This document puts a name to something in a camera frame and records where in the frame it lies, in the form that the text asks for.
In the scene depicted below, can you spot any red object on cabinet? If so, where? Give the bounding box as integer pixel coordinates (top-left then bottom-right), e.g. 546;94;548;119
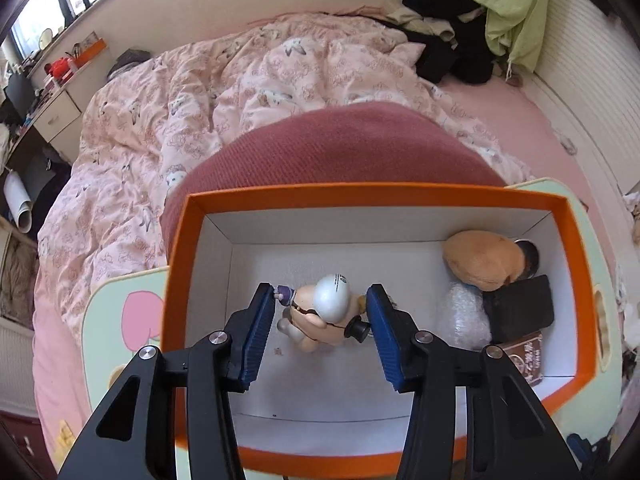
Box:
45;57;73;81

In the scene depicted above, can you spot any red knitted cushion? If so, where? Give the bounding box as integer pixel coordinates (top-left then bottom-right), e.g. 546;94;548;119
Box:
160;101;508;261

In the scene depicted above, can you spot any brown plush toy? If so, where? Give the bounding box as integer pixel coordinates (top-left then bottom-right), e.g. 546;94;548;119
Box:
442;230;542;292

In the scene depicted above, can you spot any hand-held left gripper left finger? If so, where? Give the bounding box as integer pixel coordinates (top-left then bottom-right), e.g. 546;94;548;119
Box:
57;282;277;480

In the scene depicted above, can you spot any brown printed packet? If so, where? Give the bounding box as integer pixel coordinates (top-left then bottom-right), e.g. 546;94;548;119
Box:
501;331;546;387

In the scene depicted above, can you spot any orange cardboard box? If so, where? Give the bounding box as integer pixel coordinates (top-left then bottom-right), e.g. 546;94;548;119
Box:
161;183;601;476

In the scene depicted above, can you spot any black rectangular case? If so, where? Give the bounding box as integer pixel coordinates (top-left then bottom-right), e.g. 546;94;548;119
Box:
482;275;556;345

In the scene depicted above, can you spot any grey cloth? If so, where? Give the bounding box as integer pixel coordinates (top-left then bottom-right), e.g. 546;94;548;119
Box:
107;49;151;78

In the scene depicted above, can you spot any green cartoon desktop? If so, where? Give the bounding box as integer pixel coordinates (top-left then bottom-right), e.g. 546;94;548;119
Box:
55;176;623;480

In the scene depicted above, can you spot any white rolled paper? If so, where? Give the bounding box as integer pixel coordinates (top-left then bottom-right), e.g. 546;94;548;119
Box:
2;170;33;233

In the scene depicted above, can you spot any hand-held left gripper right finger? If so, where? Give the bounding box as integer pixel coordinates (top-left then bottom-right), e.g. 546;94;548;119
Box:
366;284;583;480

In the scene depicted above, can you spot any black monitor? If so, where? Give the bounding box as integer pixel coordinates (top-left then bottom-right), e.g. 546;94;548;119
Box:
2;72;36;116

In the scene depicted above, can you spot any orange sill container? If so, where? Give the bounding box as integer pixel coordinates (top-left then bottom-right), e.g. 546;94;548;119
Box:
74;40;108;68

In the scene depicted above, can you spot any white drawer cabinet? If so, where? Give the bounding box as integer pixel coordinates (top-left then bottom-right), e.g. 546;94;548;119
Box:
30;80;83;143

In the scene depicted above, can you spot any white slatted wardrobe door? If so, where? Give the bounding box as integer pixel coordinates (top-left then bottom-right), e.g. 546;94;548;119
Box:
535;0;640;196

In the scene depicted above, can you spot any pink printed blanket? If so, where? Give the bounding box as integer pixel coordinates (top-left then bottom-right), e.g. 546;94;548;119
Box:
35;14;536;341

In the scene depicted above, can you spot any helmeted figurine keychain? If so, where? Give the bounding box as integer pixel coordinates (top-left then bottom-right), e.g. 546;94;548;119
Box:
272;274;371;353

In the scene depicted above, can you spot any light green hanging cloth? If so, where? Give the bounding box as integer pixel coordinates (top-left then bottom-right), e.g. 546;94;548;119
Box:
469;0;553;73

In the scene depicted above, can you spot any pile of black clothes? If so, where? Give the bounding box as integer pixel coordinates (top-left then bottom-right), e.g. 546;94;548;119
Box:
385;0;506;86

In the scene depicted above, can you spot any clear bubble wrap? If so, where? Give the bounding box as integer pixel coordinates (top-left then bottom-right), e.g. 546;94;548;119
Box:
437;282;493;351

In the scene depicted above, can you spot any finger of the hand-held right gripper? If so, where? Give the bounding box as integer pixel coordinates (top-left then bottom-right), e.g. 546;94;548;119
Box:
569;432;602;462

